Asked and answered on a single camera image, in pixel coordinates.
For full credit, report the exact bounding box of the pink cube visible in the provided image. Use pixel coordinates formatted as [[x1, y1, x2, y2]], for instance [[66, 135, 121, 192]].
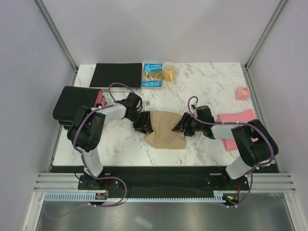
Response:
[[235, 86, 250, 101]]

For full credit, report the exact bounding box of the left aluminium frame post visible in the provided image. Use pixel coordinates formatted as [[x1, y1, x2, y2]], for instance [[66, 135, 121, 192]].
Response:
[[33, 0, 78, 73]]

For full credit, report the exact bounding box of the white cable duct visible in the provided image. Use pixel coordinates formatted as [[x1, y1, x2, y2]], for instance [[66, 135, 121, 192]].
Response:
[[44, 192, 227, 203]]

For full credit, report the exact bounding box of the aluminium front rail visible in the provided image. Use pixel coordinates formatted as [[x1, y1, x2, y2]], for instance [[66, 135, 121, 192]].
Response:
[[34, 173, 295, 193]]

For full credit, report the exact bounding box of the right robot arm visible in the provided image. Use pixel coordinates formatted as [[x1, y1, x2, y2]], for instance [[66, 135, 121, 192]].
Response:
[[172, 105, 279, 190]]

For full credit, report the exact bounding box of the right aluminium frame post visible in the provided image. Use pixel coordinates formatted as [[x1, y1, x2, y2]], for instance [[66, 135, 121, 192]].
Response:
[[244, 0, 288, 72]]

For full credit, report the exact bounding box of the yellow mug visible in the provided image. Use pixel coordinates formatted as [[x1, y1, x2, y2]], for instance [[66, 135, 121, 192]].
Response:
[[162, 62, 175, 81]]

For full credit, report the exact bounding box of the black notebook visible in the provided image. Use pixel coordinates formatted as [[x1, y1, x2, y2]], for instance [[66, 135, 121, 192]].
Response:
[[89, 63, 142, 91]]

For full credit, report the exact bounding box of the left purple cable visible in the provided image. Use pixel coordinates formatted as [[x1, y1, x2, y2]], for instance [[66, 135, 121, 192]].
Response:
[[44, 82, 135, 219]]

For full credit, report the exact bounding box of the beige t shirt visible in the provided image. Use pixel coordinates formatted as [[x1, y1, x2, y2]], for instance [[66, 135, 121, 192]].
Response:
[[144, 111, 186, 150]]

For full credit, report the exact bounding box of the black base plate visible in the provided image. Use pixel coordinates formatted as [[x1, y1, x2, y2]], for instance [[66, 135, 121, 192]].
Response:
[[77, 165, 249, 199]]

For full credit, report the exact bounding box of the black pink drawer unit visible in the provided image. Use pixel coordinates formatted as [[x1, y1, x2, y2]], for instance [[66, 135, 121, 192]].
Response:
[[52, 86, 107, 126]]

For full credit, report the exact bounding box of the aluminium frame post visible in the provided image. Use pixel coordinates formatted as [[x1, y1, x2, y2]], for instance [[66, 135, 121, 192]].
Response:
[[244, 0, 288, 72], [33, 0, 78, 73]]

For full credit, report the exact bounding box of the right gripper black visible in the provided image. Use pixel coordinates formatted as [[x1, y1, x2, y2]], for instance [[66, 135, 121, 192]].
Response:
[[172, 113, 204, 138]]

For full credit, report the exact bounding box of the pink folded t shirt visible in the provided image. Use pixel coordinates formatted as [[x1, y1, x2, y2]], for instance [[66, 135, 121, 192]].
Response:
[[216, 109, 257, 152]]

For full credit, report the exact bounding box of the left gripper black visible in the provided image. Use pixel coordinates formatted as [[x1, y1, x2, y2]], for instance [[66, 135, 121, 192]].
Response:
[[127, 110, 154, 135]]

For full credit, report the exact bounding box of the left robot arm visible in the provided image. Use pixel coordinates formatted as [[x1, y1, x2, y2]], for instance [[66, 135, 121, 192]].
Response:
[[67, 92, 153, 189]]

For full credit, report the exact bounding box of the blue treehouse book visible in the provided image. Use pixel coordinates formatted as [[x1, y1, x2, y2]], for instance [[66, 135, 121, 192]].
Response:
[[141, 63, 163, 90]]

